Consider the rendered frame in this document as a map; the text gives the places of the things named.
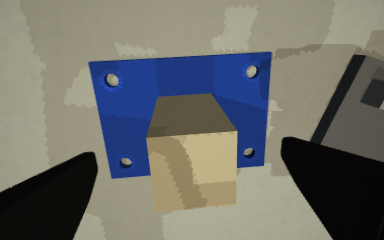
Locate blue square plate with corner holes and tan block handle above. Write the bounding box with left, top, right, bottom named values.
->
left=88, top=52, right=272, bottom=212

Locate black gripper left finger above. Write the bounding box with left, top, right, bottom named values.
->
left=0, top=151, right=99, bottom=240

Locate grey flat base plate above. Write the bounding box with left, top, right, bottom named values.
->
left=310, top=54, right=384, bottom=162

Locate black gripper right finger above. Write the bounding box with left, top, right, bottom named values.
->
left=280, top=137, right=384, bottom=240

